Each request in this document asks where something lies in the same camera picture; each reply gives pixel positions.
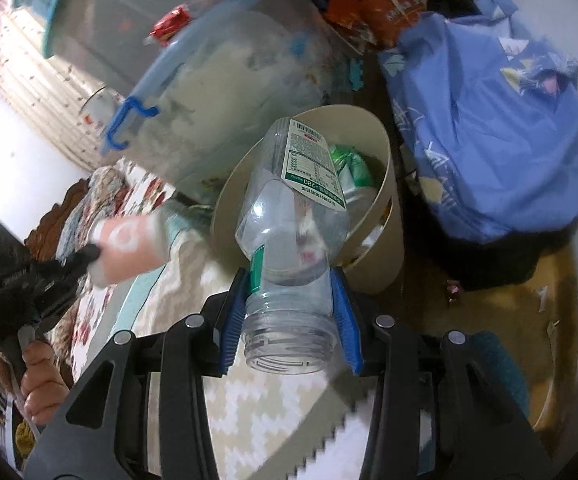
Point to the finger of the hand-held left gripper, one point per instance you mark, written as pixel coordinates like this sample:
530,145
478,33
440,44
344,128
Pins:
81,262

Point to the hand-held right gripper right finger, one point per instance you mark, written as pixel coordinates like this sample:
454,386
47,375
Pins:
347,322

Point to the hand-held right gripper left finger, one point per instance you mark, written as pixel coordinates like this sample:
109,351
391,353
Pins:
231,322

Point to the beige waste bin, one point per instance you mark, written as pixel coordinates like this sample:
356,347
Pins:
379,260

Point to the clear plastic bottle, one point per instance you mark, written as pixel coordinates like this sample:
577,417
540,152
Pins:
289,240

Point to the person's left hand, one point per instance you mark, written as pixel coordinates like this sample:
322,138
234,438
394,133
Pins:
44,385

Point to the floral pillow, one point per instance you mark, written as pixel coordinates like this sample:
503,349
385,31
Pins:
81,210

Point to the dark wooden headboard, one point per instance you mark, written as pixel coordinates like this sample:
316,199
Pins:
44,225

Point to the red floral quilt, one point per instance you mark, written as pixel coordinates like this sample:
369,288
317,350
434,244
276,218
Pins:
144,195

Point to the beige zigzag blanket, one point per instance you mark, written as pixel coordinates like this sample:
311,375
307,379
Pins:
269,410

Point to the small candy wrapper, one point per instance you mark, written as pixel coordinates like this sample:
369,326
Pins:
454,292

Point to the green packet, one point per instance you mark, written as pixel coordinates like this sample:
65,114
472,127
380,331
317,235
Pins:
351,165

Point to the beige leaf print curtain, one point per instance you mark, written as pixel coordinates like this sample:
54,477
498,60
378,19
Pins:
34,95

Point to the blue cloth bag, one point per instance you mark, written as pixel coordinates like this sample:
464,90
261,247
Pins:
484,135

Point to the clear storage box blue lid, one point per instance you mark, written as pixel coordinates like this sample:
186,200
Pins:
239,90

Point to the clear storage box teal lid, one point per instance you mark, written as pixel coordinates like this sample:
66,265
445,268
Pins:
119,20

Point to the red snack wrapper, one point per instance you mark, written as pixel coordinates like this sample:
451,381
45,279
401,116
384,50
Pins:
169,22

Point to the small orange snack packet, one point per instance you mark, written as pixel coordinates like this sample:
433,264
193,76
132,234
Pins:
346,17

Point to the large orange snack packet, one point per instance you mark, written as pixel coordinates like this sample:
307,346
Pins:
399,5

